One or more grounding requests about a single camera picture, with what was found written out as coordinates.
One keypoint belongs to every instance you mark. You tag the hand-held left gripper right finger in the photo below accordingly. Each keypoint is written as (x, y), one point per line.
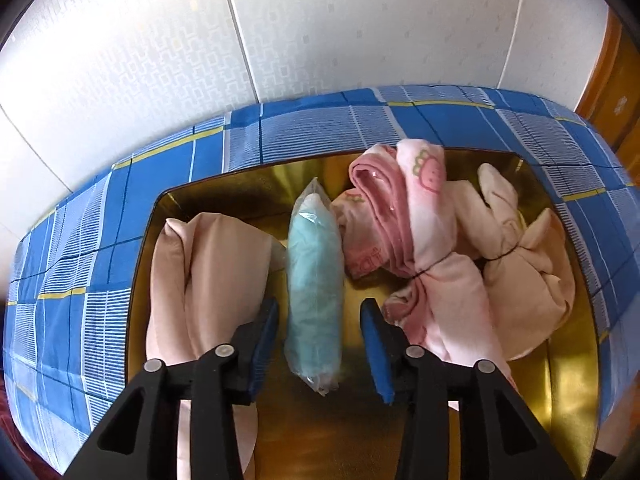
(377, 355)

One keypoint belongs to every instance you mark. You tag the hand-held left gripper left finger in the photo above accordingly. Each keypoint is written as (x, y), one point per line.
(262, 345)

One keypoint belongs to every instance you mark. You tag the mint green towel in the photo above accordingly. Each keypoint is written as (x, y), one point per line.
(315, 280)

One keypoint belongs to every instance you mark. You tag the beige cloth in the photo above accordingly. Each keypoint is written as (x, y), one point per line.
(200, 270)

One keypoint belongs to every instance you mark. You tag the gold tray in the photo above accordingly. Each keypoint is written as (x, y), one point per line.
(240, 195)

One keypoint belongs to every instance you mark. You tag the pink printed towel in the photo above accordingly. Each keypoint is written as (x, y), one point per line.
(425, 200)

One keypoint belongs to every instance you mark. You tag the pale pink cloth bundle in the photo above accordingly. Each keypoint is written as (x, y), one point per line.
(525, 285)

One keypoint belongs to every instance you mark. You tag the blue plaid bed sheet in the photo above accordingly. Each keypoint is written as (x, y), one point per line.
(320, 125)

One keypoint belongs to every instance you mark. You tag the wooden door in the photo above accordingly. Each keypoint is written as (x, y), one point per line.
(615, 100)

